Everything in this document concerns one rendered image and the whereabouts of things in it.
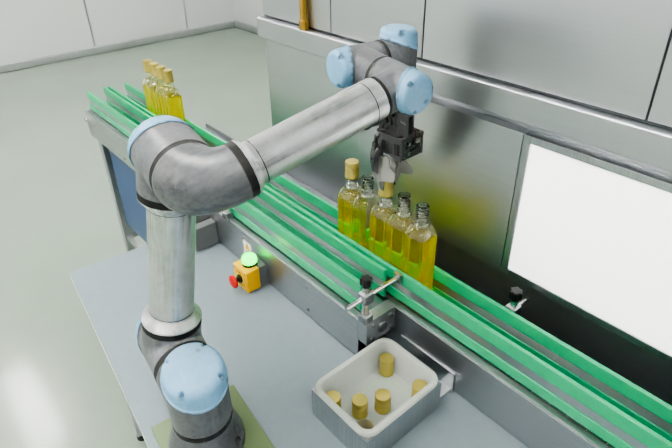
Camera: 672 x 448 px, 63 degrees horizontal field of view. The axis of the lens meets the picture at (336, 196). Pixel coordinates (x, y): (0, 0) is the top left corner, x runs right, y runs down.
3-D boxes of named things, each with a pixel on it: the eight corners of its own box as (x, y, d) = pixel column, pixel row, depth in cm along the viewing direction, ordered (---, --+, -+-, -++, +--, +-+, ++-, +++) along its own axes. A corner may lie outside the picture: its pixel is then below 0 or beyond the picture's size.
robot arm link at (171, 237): (155, 401, 107) (149, 146, 82) (132, 351, 118) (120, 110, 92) (213, 380, 114) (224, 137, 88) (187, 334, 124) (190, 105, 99)
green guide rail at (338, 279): (363, 309, 129) (364, 282, 125) (360, 311, 128) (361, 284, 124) (92, 108, 244) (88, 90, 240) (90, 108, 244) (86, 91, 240)
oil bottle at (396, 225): (415, 285, 137) (420, 213, 126) (400, 296, 134) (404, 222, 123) (398, 275, 140) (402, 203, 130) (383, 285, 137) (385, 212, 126)
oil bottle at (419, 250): (432, 298, 133) (439, 224, 122) (416, 308, 130) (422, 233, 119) (415, 286, 137) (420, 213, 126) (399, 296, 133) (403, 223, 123)
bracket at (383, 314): (396, 328, 133) (397, 306, 130) (368, 347, 128) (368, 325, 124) (386, 320, 136) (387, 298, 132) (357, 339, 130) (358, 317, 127)
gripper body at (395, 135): (399, 166, 116) (401, 112, 110) (370, 153, 122) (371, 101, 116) (423, 155, 121) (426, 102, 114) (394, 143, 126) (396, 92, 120)
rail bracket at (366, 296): (402, 302, 131) (405, 260, 125) (350, 336, 121) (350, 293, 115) (393, 296, 133) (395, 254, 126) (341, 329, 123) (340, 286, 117)
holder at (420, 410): (454, 393, 124) (458, 368, 121) (366, 468, 109) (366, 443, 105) (399, 350, 136) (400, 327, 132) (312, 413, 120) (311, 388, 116)
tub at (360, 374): (440, 405, 121) (443, 377, 117) (366, 467, 109) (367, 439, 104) (384, 360, 133) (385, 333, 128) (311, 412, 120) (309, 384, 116)
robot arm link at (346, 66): (357, 60, 96) (405, 50, 101) (322, 43, 104) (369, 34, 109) (355, 102, 100) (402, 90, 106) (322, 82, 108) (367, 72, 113)
